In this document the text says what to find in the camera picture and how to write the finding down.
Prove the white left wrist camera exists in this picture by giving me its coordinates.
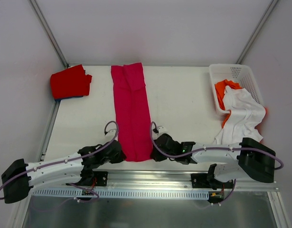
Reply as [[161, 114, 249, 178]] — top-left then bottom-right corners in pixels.
[[104, 129, 117, 137]]

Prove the folded red t shirt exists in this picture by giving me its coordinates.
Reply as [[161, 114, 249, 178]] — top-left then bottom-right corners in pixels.
[[50, 65, 92, 98]]

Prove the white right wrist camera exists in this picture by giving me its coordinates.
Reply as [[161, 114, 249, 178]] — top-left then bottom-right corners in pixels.
[[152, 126, 168, 135]]

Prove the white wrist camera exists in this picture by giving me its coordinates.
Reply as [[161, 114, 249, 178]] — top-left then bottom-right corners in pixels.
[[104, 129, 117, 137], [152, 126, 168, 135]]

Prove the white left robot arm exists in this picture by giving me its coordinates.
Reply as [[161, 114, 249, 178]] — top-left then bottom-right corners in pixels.
[[0, 140, 126, 204]]

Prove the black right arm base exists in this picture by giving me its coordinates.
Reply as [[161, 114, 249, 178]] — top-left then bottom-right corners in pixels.
[[190, 164, 234, 190]]

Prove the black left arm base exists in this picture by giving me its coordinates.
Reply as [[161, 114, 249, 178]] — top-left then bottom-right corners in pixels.
[[74, 170, 108, 187]]

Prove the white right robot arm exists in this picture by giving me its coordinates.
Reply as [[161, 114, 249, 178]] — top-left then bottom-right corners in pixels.
[[151, 133, 277, 189]]

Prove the orange t shirt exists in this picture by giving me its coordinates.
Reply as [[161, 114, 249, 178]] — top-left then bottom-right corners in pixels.
[[214, 79, 244, 126]]

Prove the magenta t shirt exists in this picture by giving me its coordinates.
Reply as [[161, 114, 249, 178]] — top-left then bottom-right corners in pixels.
[[111, 63, 152, 162]]

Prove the white slotted cable duct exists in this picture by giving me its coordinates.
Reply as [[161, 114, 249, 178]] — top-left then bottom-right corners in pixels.
[[33, 188, 209, 200]]

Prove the white t shirt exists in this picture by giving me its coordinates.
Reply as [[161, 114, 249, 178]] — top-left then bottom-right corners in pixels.
[[213, 85, 266, 144]]

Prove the white perforated plastic basket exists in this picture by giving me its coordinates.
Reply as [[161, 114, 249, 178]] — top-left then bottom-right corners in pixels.
[[209, 64, 264, 116]]

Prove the aluminium mounting rail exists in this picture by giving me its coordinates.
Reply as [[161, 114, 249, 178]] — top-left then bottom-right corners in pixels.
[[107, 170, 280, 192]]

